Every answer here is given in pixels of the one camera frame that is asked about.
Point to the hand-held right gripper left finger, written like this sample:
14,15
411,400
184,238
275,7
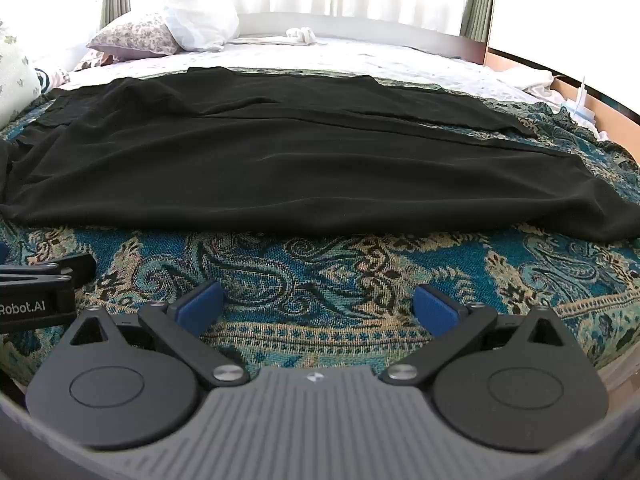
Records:
200,304

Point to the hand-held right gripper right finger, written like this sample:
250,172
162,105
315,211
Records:
435,305

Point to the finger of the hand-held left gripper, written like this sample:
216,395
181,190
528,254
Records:
75,265

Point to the black pants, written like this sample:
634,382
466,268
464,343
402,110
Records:
300,160

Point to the teal paisley blanket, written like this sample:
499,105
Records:
325,280

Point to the striped cloth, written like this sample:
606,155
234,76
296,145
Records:
50,79

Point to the white leaf-print cushion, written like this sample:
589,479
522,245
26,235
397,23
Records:
15,75

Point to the purple floral pillow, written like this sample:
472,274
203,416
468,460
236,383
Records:
137,35

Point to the crumpled white cloth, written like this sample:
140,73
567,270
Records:
530,82

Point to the white bed sheet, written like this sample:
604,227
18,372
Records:
400,62

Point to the blue and white device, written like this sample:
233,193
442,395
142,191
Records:
580,107

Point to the white pillow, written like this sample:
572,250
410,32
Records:
200,20

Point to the small white cloth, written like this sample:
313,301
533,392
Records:
301,35

